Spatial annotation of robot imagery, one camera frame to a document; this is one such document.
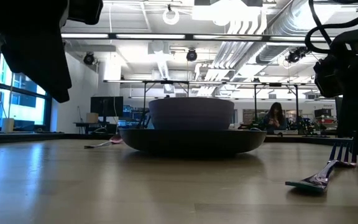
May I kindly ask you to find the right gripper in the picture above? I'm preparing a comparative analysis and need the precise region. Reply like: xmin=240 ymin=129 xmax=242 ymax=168
xmin=313 ymin=26 xmax=358 ymax=157

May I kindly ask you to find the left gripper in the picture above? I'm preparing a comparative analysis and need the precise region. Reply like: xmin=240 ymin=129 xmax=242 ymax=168
xmin=0 ymin=0 xmax=104 ymax=104

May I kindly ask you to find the silver fork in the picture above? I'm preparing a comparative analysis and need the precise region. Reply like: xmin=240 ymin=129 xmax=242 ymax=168
xmin=285 ymin=142 xmax=358 ymax=194

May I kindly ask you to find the iridescent purple teal spoon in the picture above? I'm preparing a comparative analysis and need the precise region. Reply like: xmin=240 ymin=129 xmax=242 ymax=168
xmin=83 ymin=133 xmax=124 ymax=149

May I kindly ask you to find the lavender bowl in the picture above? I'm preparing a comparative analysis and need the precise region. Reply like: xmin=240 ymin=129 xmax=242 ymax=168
xmin=148 ymin=96 xmax=236 ymax=131

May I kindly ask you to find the black plate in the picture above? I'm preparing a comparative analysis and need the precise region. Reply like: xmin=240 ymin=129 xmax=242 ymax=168
xmin=119 ymin=128 xmax=268 ymax=157

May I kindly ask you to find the white container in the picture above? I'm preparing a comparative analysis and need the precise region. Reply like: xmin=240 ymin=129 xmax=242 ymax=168
xmin=1 ymin=117 xmax=15 ymax=134

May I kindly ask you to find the black computer monitor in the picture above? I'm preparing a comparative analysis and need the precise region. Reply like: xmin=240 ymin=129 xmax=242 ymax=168
xmin=90 ymin=96 xmax=124 ymax=118

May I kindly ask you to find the person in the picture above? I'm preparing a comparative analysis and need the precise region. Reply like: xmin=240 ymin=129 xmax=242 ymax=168
xmin=262 ymin=101 xmax=288 ymax=132

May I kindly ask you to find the black ceiling spotlight cluster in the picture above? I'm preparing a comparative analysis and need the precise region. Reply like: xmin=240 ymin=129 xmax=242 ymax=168
xmin=285 ymin=45 xmax=313 ymax=65

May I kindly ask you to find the long ceiling light strip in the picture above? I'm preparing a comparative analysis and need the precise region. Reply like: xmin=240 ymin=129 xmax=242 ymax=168
xmin=61 ymin=32 xmax=335 ymax=44

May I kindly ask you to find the black table frame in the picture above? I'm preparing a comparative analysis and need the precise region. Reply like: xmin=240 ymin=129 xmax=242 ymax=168
xmin=0 ymin=132 xmax=356 ymax=151

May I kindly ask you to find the black background gantry frame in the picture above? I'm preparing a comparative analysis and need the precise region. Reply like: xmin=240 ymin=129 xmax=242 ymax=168
xmin=253 ymin=82 xmax=300 ymax=125
xmin=142 ymin=80 xmax=190 ymax=100

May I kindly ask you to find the silver ventilation duct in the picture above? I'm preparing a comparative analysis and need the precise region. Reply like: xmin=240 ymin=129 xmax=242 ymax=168
xmin=255 ymin=0 xmax=338 ymax=65

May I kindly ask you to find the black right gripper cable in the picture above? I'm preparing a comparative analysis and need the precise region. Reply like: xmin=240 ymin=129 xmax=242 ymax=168
xmin=304 ymin=0 xmax=358 ymax=54

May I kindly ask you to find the white ring light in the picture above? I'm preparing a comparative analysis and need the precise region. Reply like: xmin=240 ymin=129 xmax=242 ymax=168
xmin=162 ymin=7 xmax=180 ymax=26

